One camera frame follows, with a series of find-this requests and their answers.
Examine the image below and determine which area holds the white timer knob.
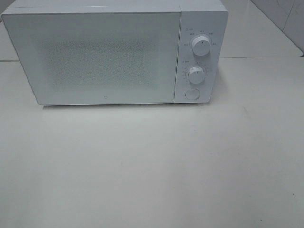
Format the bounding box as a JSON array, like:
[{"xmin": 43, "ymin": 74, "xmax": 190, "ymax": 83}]
[{"xmin": 186, "ymin": 66, "xmax": 206, "ymax": 84}]

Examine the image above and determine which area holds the white microwave door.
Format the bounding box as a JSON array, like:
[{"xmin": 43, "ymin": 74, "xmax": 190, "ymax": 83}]
[{"xmin": 3, "ymin": 12, "xmax": 180, "ymax": 105}]

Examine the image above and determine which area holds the white microwave oven body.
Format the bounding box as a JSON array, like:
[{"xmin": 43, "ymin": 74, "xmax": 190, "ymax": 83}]
[{"xmin": 1, "ymin": 0, "xmax": 228, "ymax": 105}]

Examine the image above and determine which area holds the upper white power knob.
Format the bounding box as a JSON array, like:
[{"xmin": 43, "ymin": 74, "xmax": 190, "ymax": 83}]
[{"xmin": 191, "ymin": 34, "xmax": 211, "ymax": 57}]

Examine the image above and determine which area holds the round white door button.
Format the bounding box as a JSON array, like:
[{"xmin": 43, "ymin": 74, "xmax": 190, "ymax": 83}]
[{"xmin": 185, "ymin": 89, "xmax": 200, "ymax": 100}]

